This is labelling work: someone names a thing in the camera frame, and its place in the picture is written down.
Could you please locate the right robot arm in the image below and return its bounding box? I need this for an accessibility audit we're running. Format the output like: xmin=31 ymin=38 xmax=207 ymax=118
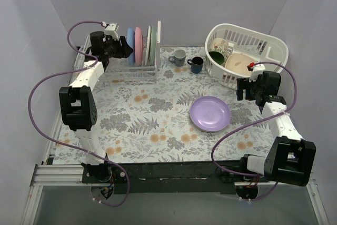
xmin=236 ymin=71 xmax=316 ymax=187

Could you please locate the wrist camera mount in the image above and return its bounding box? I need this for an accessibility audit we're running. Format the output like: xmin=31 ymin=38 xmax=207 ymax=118
xmin=102 ymin=22 xmax=120 ymax=41
xmin=247 ymin=63 xmax=265 ymax=82

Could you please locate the aluminium frame rail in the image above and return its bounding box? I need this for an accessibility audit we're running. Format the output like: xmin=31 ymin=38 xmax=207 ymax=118
xmin=29 ymin=163 xmax=93 ymax=187

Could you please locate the white wire dish rack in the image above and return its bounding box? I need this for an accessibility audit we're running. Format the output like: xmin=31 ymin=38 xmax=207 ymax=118
xmin=74 ymin=35 xmax=161 ymax=80

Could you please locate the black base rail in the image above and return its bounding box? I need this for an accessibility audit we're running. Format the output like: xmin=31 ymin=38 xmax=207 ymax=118
xmin=81 ymin=161 xmax=253 ymax=194

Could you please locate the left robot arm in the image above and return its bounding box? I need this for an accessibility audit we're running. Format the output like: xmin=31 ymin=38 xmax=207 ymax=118
xmin=59 ymin=31 xmax=133 ymax=158

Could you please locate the white plate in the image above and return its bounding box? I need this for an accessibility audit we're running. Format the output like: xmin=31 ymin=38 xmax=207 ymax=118
xmin=144 ymin=26 xmax=152 ymax=66

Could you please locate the white plastic basket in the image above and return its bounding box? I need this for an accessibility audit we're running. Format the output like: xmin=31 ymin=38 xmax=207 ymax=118
xmin=205 ymin=23 xmax=289 ymax=89

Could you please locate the dark blue mug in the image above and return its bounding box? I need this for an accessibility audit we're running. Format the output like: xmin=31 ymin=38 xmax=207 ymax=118
xmin=187 ymin=56 xmax=204 ymax=74

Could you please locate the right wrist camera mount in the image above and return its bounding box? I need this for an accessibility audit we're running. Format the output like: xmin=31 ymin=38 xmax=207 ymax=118
xmin=247 ymin=63 xmax=265 ymax=82

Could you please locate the floral mug green inside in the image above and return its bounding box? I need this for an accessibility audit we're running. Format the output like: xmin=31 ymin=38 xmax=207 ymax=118
xmin=208 ymin=38 xmax=228 ymax=65

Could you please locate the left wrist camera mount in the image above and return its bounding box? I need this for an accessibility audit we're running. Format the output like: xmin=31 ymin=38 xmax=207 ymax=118
xmin=102 ymin=22 xmax=120 ymax=41

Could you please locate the green plate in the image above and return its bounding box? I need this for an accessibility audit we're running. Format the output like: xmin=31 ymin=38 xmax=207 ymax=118
xmin=150 ymin=26 xmax=157 ymax=66

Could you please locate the purple plate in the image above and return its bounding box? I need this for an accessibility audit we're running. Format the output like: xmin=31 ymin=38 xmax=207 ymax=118
xmin=190 ymin=96 xmax=231 ymax=129

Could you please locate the blue plate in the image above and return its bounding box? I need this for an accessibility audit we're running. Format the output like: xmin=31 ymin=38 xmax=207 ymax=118
xmin=127 ymin=27 xmax=135 ymax=67

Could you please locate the floral tablecloth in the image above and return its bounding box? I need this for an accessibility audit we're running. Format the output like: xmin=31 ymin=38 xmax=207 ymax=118
xmin=54 ymin=46 xmax=288 ymax=164

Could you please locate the pink plate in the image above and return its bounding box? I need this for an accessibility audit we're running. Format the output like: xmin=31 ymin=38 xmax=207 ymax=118
xmin=134 ymin=27 xmax=143 ymax=66

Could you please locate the cream plate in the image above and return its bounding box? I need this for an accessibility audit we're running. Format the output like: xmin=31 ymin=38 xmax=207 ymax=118
xmin=197 ymin=126 xmax=224 ymax=133

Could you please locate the white cutting board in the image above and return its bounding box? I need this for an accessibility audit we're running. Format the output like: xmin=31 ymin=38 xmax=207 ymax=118
xmin=156 ymin=21 xmax=161 ymax=44

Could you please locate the grey mug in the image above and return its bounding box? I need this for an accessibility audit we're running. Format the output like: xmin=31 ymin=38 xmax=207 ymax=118
xmin=168 ymin=49 xmax=186 ymax=67

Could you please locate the cream leaf-shaped dish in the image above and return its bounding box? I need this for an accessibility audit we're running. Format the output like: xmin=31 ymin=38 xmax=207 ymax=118
xmin=224 ymin=53 xmax=256 ymax=76

